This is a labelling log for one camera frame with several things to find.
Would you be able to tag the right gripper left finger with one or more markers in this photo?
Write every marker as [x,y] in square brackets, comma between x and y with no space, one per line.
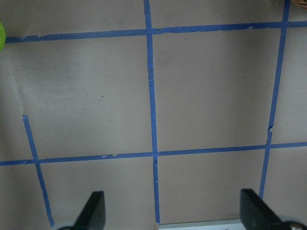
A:
[93,214]

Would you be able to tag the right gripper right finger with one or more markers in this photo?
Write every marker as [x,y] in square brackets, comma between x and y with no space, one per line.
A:
[256,215]

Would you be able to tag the brown wicker basket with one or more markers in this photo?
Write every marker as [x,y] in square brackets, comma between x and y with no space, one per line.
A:
[300,3]

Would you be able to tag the green apple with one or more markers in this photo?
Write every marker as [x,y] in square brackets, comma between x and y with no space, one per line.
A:
[2,36]

